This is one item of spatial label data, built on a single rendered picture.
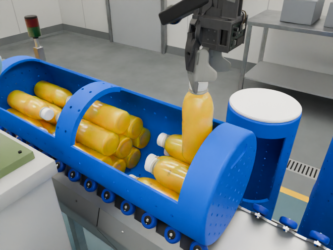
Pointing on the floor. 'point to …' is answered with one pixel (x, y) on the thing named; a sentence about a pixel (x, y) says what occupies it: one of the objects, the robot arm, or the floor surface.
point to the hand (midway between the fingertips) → (198, 82)
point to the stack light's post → (39, 52)
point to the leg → (78, 234)
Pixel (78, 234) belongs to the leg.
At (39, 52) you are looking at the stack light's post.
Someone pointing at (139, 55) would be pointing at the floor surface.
